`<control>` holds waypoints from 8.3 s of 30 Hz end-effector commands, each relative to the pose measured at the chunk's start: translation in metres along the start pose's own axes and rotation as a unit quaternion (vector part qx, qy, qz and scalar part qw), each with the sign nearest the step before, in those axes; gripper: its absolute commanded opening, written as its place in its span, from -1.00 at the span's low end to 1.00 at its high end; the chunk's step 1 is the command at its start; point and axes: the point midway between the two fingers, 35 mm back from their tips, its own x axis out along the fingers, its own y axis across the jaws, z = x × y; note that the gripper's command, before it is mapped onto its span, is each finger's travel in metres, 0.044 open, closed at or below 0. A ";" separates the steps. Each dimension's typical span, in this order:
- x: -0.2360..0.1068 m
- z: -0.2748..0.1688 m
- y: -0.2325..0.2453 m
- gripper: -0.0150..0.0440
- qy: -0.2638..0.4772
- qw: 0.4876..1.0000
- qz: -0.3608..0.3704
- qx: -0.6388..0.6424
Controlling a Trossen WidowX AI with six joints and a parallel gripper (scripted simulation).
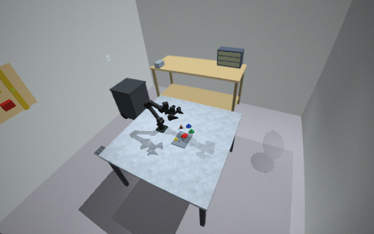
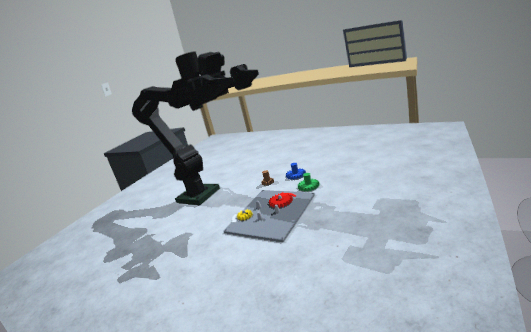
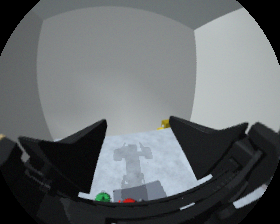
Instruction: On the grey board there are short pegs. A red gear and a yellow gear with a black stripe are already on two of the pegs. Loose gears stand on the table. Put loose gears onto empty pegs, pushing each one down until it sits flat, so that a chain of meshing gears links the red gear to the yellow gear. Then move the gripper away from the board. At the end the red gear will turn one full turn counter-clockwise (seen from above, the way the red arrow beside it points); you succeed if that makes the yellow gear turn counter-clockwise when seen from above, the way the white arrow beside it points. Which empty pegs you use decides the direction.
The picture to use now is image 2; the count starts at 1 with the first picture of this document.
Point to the green gear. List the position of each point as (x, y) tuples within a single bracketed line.
[(308, 184)]

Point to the blue gear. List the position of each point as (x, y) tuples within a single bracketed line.
[(295, 173)]

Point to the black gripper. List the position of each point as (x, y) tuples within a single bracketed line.
[(203, 89)]

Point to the yellow gear with black stripe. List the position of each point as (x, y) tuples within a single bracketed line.
[(244, 216)]

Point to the red gear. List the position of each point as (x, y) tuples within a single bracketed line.
[(286, 200)]

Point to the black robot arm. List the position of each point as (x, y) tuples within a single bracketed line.
[(186, 158)]

